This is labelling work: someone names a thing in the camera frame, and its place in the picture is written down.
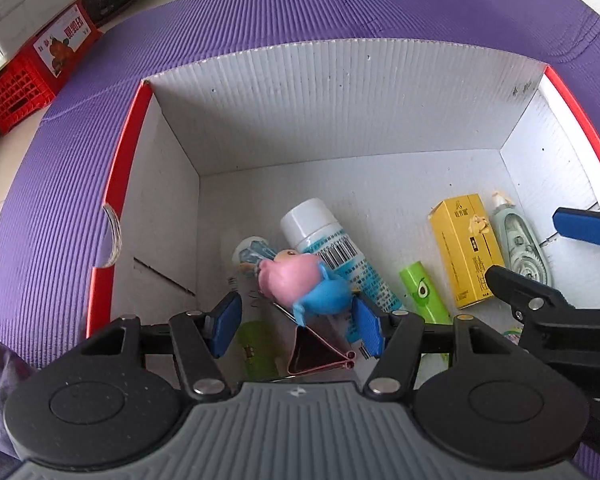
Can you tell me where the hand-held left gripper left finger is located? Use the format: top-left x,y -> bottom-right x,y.
86,291 -> 243,402

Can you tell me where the grey purple cloth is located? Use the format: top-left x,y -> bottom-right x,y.
0,325 -> 38,461

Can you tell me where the pink and blue pig toy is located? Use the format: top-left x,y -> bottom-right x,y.
255,249 -> 353,328

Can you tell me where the red cardboard box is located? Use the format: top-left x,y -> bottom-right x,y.
86,37 -> 600,378

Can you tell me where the green and white marker pen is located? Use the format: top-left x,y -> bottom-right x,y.
220,236 -> 283,381

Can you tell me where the pink binder clip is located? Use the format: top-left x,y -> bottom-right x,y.
274,302 -> 357,376

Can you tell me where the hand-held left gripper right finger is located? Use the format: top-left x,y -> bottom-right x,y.
351,296 -> 512,402

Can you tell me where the red plastic crate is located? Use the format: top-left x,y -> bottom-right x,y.
0,4 -> 104,135

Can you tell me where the yellow carton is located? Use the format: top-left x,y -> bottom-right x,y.
427,193 -> 507,310

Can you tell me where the white spray bottle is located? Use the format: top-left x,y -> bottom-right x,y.
280,198 -> 406,313

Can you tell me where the green highlighter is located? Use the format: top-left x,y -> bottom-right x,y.
399,261 -> 453,326

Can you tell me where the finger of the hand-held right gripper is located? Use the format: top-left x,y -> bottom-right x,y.
551,206 -> 600,251
484,265 -> 577,327

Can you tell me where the teal correction tape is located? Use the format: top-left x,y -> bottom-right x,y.
490,191 -> 556,288

